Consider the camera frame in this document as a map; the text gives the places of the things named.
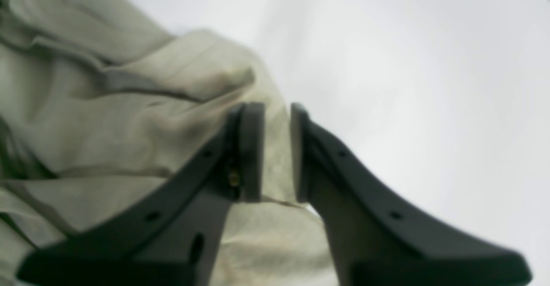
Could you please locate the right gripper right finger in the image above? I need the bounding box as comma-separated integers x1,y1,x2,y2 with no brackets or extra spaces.
290,103,532,286

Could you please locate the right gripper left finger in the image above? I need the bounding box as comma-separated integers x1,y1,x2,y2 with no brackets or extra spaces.
16,103,265,286

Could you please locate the beige T-shirt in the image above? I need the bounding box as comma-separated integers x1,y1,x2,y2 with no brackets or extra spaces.
1,0,339,286

